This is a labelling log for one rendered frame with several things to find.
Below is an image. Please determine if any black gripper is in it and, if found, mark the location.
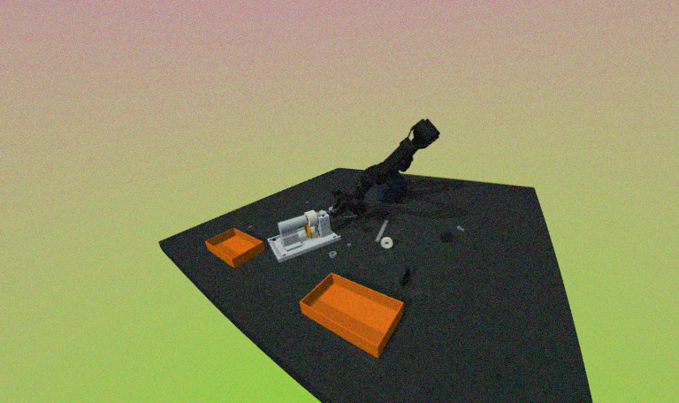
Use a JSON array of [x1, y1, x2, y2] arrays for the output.
[[331, 183, 366, 217]]

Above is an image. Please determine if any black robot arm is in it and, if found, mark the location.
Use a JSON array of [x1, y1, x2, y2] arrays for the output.
[[355, 119, 440, 193]]

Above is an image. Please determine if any orange rectangular tray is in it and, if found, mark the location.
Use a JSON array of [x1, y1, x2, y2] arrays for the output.
[[205, 228, 265, 268], [300, 272, 404, 358]]

